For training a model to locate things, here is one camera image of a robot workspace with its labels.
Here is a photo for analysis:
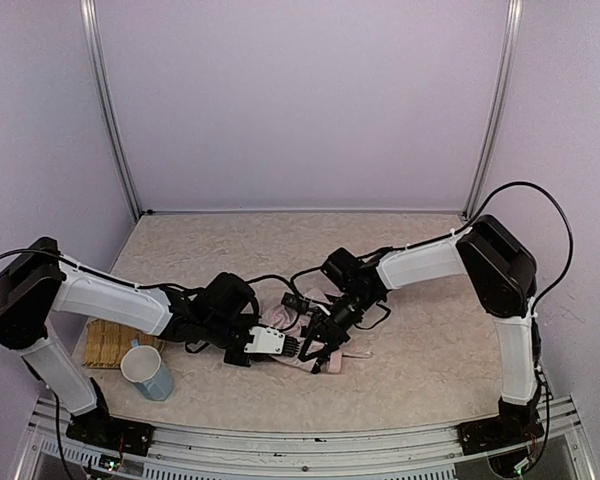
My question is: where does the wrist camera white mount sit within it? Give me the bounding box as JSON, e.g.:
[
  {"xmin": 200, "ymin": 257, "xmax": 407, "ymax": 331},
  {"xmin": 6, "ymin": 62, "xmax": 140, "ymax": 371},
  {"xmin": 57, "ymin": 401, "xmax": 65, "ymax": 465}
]
[
  {"xmin": 281, "ymin": 293, "xmax": 331, "ymax": 316},
  {"xmin": 244, "ymin": 326, "xmax": 299, "ymax": 357}
]

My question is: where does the woven bamboo tray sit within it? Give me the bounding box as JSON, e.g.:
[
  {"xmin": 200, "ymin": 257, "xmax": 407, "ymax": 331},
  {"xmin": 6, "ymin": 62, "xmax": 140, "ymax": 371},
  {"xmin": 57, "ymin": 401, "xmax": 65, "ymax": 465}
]
[{"xmin": 83, "ymin": 319, "xmax": 165, "ymax": 369}]

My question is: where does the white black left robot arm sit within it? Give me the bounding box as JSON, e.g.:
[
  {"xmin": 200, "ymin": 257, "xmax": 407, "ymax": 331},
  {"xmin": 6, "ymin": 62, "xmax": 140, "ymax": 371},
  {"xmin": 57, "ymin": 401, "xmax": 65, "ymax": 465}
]
[{"xmin": 0, "ymin": 237, "xmax": 262, "ymax": 420}]

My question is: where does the light blue cup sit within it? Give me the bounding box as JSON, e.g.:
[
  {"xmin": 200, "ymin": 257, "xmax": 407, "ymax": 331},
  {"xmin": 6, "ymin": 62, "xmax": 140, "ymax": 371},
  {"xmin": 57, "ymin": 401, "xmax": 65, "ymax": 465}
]
[{"xmin": 120, "ymin": 340, "xmax": 174, "ymax": 402}]

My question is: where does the black camera cable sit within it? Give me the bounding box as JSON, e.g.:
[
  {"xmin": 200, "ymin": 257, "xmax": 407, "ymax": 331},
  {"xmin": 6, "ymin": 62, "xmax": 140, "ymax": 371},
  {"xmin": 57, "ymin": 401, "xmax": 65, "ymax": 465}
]
[
  {"xmin": 239, "ymin": 273, "xmax": 294, "ymax": 301},
  {"xmin": 462, "ymin": 180, "xmax": 575, "ymax": 311}
]

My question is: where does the right aluminium corner post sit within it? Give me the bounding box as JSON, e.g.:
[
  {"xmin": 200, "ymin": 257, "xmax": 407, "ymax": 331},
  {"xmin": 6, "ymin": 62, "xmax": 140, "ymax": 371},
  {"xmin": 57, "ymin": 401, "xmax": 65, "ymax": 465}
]
[{"xmin": 462, "ymin": 0, "xmax": 524, "ymax": 219}]

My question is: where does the aluminium front rail frame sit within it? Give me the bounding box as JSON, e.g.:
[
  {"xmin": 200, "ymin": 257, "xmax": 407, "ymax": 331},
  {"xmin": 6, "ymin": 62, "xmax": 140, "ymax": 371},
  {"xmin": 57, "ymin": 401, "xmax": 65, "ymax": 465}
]
[{"xmin": 9, "ymin": 397, "xmax": 600, "ymax": 479}]

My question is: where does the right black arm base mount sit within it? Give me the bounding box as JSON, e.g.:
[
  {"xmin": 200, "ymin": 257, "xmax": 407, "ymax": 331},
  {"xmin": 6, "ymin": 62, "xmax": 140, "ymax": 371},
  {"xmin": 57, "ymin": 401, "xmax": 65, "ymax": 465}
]
[{"xmin": 456, "ymin": 392, "xmax": 545, "ymax": 455}]

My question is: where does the pink black folding umbrella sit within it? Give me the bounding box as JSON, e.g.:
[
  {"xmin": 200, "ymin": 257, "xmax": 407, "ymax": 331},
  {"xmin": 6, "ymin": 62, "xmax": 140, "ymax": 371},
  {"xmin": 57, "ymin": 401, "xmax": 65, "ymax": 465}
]
[{"xmin": 261, "ymin": 288, "xmax": 374, "ymax": 373}]

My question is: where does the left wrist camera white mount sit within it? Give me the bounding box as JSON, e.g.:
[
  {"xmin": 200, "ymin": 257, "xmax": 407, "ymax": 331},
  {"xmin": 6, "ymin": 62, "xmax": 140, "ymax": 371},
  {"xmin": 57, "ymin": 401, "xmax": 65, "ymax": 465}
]
[{"xmin": 244, "ymin": 326, "xmax": 299, "ymax": 357}]

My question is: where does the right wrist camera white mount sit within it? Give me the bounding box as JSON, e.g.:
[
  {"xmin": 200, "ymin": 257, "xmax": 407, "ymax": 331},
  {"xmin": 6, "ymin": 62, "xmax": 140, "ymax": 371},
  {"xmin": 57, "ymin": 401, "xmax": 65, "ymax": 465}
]
[{"xmin": 281, "ymin": 293, "xmax": 331, "ymax": 316}]

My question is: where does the right black camera cable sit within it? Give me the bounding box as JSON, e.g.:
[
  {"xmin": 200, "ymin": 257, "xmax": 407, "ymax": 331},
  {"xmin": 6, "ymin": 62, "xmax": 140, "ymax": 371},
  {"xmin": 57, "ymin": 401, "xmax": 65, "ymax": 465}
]
[{"xmin": 462, "ymin": 180, "xmax": 575, "ymax": 311}]

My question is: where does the left black camera cable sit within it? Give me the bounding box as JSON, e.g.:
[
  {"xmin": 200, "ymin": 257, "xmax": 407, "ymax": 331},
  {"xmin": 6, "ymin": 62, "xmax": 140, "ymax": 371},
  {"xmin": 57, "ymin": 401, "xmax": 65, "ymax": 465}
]
[{"xmin": 239, "ymin": 273, "xmax": 294, "ymax": 301}]

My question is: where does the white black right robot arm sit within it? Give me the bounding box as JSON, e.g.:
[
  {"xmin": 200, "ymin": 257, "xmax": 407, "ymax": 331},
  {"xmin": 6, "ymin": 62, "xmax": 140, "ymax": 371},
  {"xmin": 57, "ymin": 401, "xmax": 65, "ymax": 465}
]
[{"xmin": 299, "ymin": 215, "xmax": 541, "ymax": 407}]

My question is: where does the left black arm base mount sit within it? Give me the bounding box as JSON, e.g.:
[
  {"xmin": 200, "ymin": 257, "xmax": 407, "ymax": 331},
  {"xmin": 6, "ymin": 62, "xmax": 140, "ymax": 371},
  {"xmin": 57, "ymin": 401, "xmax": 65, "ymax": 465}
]
[{"xmin": 66, "ymin": 397, "xmax": 154, "ymax": 457}]

